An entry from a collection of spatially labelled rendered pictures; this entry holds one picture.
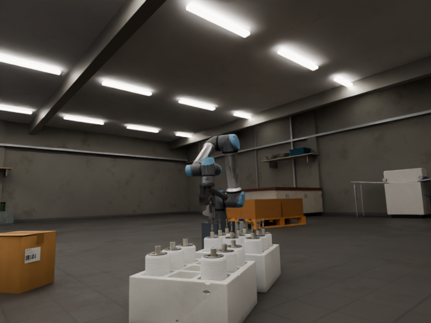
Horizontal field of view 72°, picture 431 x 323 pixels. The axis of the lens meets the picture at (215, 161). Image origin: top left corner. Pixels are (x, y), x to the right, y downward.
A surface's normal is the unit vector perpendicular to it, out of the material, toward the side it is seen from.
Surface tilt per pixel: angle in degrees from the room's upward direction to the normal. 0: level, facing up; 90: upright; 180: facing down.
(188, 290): 90
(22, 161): 90
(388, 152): 90
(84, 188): 90
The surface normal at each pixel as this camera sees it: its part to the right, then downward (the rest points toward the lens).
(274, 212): 0.53, -0.13
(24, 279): 0.96, -0.08
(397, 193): -0.75, -0.07
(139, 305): -0.37, -0.12
